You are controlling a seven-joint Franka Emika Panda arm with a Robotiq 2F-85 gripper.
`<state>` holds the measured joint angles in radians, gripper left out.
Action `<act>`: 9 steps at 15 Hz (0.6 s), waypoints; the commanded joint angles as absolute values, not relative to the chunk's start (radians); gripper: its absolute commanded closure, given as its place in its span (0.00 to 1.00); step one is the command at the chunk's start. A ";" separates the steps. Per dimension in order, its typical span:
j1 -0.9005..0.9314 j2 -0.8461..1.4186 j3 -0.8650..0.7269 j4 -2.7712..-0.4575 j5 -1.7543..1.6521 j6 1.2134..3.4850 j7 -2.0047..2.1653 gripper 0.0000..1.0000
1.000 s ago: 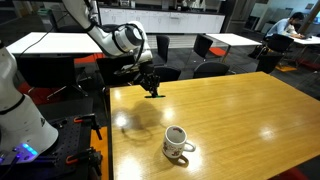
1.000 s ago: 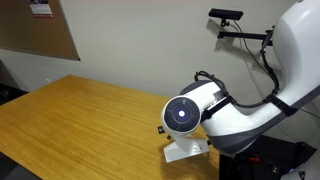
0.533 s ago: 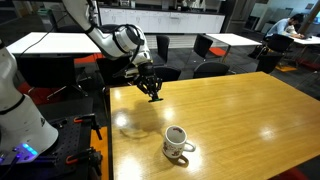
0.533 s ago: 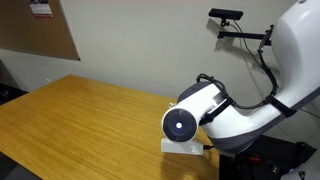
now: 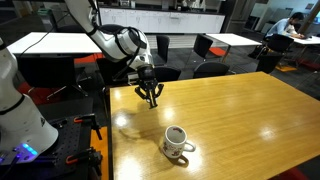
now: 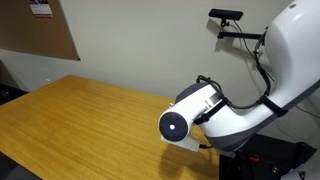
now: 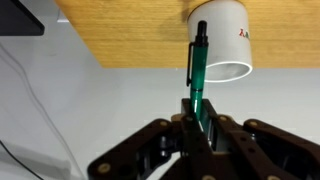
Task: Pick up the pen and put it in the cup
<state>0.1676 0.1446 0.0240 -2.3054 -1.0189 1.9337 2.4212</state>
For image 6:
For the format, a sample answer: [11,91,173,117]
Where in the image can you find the orange black bar clamp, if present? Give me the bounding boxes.
[238,151,262,165]

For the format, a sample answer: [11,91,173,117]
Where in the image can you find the brown cork bulletin board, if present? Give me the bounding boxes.
[0,0,81,62]

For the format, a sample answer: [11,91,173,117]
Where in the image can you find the paper sheet pinned on board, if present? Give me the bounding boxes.
[28,0,54,19]

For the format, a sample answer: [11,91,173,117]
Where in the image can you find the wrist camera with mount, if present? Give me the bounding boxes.
[160,133,213,153]

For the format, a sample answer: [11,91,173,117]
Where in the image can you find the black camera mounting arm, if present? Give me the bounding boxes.
[217,19,265,41]

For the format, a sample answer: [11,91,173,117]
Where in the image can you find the black stereo camera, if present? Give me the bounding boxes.
[208,8,244,22]

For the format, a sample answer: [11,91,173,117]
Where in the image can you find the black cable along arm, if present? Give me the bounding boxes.
[194,28,278,111]

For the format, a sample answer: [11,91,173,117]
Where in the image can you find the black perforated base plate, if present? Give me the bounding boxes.
[219,133,318,180]

